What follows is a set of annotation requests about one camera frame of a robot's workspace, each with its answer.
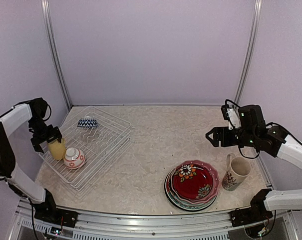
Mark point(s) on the dark patterned plate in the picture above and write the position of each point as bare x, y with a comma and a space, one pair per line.
192, 181

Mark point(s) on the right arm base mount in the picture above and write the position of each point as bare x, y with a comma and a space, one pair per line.
256, 212

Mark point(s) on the front aluminium rail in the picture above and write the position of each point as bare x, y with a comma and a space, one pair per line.
95, 225

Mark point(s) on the left aluminium frame post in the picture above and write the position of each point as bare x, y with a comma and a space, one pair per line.
54, 53

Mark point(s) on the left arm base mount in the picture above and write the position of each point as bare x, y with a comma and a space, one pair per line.
58, 216

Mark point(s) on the black rimmed plate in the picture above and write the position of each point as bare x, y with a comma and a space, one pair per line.
170, 200

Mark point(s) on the yellow ceramic mug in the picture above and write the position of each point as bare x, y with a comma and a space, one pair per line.
57, 149

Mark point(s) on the red teal patterned plate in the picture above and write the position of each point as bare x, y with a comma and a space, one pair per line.
190, 206

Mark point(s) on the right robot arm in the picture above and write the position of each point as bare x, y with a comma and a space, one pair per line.
247, 128

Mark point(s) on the white wire dish rack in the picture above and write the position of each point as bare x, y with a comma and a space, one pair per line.
101, 146

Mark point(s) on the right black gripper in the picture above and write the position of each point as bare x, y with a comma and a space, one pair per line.
219, 131

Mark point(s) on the white red patterned cup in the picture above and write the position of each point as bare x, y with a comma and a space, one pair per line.
74, 158

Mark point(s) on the right aluminium frame post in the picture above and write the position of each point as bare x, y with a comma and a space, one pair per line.
250, 50

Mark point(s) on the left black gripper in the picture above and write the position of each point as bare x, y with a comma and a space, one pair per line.
54, 133

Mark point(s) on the floral green mug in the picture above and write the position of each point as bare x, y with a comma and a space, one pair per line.
238, 169

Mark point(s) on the aluminium frame post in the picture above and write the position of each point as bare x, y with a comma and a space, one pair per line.
250, 50
54, 53

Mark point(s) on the blue white patterned bowl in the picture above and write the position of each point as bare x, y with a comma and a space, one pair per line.
87, 123

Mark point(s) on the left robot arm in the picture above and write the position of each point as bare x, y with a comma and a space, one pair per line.
35, 112

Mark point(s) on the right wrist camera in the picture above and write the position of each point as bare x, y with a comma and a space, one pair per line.
230, 113

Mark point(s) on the light green flower plate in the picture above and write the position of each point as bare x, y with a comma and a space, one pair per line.
210, 198

